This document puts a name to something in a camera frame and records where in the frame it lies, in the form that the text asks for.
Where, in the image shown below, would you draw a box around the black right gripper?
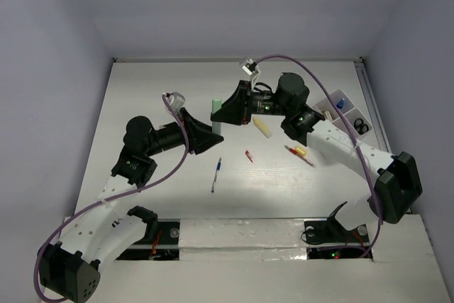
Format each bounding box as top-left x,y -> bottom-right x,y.
211,78 -> 292,123

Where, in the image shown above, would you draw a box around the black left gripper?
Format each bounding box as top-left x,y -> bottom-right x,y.
145,108 -> 223,156

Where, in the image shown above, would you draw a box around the green highlighter pen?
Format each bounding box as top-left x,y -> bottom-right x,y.
211,98 -> 223,133

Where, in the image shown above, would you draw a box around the yellow highlighter pen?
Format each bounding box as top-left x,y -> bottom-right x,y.
253,117 -> 272,138

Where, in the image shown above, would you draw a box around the yellow highlighter cap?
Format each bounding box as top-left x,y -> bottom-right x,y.
295,146 -> 306,157

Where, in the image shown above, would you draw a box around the black handled scissors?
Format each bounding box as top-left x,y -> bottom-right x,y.
353,118 -> 370,136

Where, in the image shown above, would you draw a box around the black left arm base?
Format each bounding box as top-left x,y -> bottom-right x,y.
135,220 -> 180,250

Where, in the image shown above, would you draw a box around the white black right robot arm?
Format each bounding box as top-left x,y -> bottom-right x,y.
211,72 -> 422,241

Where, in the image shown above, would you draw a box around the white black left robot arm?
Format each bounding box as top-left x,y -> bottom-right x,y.
33,108 -> 223,302

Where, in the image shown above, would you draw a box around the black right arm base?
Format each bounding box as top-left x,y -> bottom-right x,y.
300,202 -> 367,246

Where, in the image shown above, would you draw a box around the blue gel pen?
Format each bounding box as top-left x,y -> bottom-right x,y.
211,157 -> 222,193

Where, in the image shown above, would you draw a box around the red pen cap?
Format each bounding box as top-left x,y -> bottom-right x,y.
245,150 -> 253,162

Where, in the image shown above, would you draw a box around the red gel pen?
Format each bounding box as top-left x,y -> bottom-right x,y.
284,145 -> 314,167

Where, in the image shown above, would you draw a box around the white divided organizer box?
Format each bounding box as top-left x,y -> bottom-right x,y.
313,89 -> 373,139

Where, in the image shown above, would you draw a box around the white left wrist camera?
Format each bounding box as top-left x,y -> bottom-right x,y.
162,92 -> 186,114

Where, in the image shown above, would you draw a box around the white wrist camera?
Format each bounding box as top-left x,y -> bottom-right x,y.
240,58 -> 260,89
162,92 -> 186,114

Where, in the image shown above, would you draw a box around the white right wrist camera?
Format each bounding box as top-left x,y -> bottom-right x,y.
240,58 -> 260,89

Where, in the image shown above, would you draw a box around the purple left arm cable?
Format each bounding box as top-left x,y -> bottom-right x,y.
33,95 -> 191,302

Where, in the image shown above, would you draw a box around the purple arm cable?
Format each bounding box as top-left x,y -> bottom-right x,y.
248,55 -> 384,258
33,95 -> 191,302

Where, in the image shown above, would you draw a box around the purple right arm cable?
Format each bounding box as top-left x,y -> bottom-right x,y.
248,55 -> 384,258

